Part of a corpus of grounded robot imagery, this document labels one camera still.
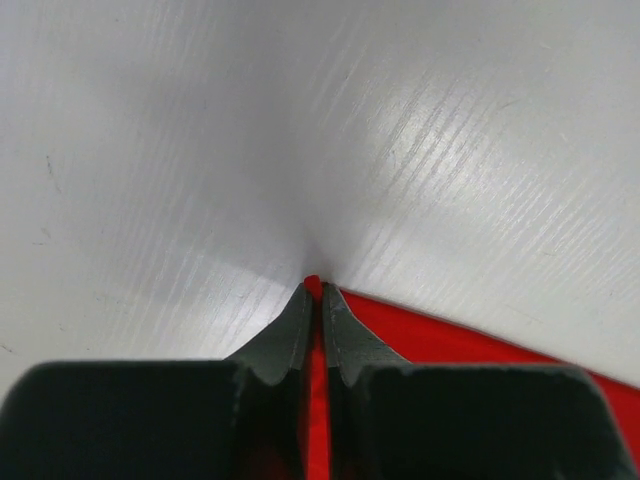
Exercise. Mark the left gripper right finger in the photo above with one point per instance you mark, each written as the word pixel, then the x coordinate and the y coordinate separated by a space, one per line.
pixel 391 418

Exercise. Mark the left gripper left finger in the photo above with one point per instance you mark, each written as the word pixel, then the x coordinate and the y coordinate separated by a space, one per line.
pixel 235 418

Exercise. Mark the red t shirt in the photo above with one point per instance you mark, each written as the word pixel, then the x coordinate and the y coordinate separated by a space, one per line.
pixel 422 339

